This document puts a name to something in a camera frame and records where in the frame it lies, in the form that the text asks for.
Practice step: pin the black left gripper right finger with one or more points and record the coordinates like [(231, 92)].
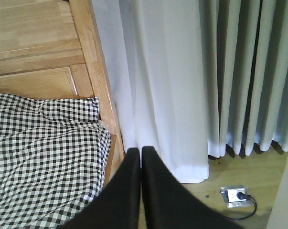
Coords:
[(168, 205)]

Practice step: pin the grey pleated curtain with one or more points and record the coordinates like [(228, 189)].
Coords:
[(245, 65)]

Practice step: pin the silver floor socket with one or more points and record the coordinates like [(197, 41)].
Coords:
[(229, 194)]

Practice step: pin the white plastic trash bin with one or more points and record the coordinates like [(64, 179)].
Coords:
[(279, 215)]

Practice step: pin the white sheer curtain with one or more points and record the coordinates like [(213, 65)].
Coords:
[(153, 55)]

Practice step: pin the wooden bed frame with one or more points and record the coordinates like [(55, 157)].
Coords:
[(51, 49)]

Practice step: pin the black white checkered bedding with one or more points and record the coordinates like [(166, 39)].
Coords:
[(53, 157)]

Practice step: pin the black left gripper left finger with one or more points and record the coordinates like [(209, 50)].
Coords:
[(117, 206)]

